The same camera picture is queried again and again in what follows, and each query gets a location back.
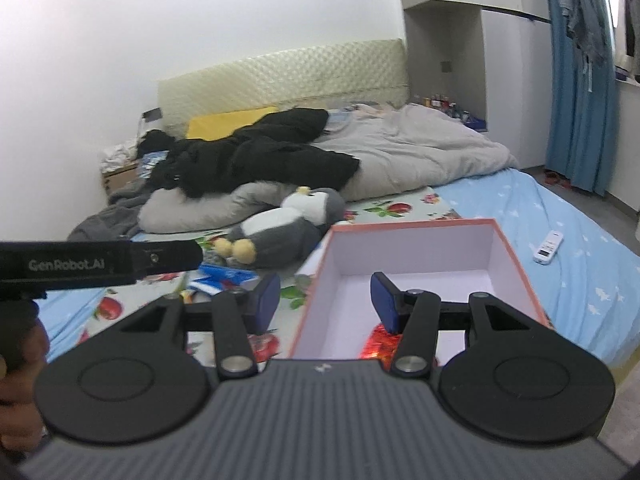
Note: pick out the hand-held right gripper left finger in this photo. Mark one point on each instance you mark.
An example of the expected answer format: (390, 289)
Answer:
(270, 300)

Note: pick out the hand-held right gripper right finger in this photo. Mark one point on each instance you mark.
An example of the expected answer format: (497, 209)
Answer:
(382, 305)

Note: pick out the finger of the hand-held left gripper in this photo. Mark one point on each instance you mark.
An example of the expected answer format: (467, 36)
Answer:
(165, 257)

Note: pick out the blue tissue pack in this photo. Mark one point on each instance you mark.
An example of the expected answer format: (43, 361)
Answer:
(225, 275)

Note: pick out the pink cardboard box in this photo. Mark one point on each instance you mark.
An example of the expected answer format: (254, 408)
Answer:
(415, 245)

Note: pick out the person's left hand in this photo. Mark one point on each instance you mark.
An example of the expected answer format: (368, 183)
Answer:
(17, 390)

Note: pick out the red foil packet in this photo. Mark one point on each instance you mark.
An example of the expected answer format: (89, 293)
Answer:
(377, 347)

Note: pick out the white cardboard roll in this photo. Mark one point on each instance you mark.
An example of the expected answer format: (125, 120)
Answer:
(307, 272)

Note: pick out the grey pillow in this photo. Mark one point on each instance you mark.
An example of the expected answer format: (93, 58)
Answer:
(190, 210)

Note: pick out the dark grey cloth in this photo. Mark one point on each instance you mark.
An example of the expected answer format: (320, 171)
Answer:
(110, 220)

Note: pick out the grey penguin plush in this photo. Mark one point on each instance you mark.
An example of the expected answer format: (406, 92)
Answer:
(280, 232)

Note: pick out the brown cardboard box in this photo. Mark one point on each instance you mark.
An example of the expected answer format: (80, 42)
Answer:
(120, 177)

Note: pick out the blue printed packet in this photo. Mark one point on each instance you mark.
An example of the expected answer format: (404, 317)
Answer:
(152, 162)

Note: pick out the floral bed mat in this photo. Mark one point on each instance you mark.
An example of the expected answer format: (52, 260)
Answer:
(395, 207)

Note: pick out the crumpled white cloth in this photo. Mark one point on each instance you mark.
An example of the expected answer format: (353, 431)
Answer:
(117, 155)

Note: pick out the black jacket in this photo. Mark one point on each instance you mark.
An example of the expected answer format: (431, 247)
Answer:
(260, 160)

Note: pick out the small black device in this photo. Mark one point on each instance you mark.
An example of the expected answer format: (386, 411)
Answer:
(152, 115)

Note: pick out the yellow pillow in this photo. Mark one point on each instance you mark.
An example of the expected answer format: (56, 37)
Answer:
(220, 122)

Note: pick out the light blue bedsheet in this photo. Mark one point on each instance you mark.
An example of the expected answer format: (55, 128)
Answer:
(500, 200)

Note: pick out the light grey duvet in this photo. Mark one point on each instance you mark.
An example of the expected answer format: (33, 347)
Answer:
(425, 150)

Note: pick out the white remote control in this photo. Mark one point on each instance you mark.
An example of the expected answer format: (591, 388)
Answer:
(547, 247)

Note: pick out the row of small bottles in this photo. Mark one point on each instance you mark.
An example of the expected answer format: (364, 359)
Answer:
(445, 102)

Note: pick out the red slippers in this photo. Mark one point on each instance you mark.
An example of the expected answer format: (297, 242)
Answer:
(555, 177)

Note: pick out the cream padded headboard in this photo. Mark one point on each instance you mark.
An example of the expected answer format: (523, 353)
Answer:
(300, 75)

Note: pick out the blue curtain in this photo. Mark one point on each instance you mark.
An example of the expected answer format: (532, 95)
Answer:
(575, 135)

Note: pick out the hanging blue-grey garment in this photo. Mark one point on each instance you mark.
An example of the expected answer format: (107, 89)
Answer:
(585, 10)

